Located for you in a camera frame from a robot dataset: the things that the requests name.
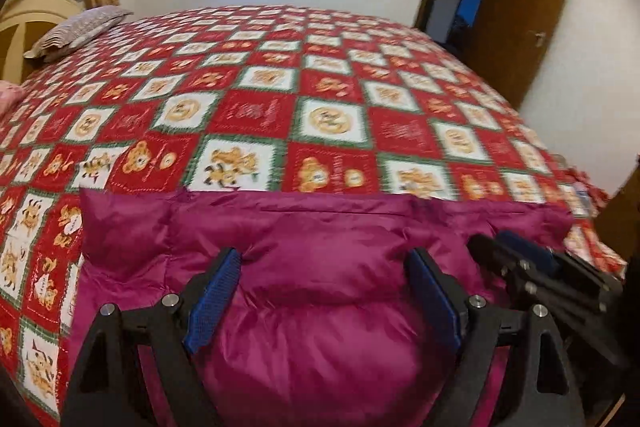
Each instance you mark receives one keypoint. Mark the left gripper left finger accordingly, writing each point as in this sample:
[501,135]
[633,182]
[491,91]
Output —
[189,322]

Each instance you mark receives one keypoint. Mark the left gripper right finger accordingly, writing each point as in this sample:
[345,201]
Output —
[466,326]

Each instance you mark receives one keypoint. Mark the magenta puffer jacket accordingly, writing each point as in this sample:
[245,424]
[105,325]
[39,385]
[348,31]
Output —
[322,329]

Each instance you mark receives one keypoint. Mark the red patchwork bear bedspread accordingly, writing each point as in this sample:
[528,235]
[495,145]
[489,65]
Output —
[254,98]

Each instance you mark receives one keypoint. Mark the pink pillow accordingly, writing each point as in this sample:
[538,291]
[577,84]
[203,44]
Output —
[10,95]

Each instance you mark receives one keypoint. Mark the grey patterned pillow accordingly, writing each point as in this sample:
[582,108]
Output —
[75,32]

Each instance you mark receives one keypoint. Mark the brown wooden door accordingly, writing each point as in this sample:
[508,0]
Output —
[507,42]

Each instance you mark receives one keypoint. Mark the cream wooden headboard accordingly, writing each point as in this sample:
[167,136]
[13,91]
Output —
[22,25]

